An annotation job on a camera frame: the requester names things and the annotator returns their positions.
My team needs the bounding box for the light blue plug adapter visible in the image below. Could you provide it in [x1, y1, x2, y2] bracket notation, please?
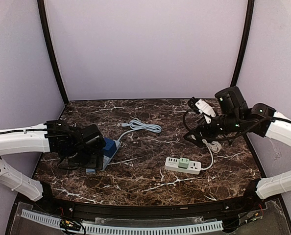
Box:
[86, 169, 96, 175]

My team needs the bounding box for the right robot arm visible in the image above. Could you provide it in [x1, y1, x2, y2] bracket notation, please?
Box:
[184, 86, 291, 201]

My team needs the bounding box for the right black frame post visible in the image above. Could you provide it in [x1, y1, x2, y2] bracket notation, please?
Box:
[230, 0, 255, 87]

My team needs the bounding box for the black frame post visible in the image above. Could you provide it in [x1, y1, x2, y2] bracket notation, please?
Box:
[230, 0, 255, 87]
[37, 0, 69, 106]

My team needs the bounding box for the blue cube socket adapter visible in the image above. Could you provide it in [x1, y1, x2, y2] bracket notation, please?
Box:
[103, 137, 120, 158]

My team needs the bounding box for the left black frame post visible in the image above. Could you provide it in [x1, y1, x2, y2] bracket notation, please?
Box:
[37, 0, 69, 106]

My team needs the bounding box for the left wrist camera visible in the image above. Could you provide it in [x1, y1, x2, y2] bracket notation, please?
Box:
[81, 124, 106, 150]

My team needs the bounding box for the grey slotted cable duct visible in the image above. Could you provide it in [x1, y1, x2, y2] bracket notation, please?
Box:
[21, 210, 223, 235]

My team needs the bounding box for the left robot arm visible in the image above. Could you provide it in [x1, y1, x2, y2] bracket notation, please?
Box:
[0, 120, 106, 202]

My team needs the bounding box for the light blue power strip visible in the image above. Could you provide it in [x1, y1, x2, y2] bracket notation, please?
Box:
[101, 138, 121, 171]

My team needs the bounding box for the black front rail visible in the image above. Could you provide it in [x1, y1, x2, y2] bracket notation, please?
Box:
[35, 197, 258, 220]

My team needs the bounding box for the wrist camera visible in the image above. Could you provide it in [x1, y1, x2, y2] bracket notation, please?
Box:
[188, 97, 216, 124]
[81, 124, 106, 150]

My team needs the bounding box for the green plug adapter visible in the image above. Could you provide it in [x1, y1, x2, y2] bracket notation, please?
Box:
[178, 158, 190, 169]

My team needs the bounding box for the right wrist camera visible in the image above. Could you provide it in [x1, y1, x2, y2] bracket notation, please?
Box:
[188, 97, 216, 124]

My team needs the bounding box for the white power strip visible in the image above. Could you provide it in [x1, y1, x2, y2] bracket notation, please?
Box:
[164, 157, 201, 175]

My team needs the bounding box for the light blue power cable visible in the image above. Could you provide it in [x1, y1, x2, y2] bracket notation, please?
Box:
[117, 119, 162, 142]

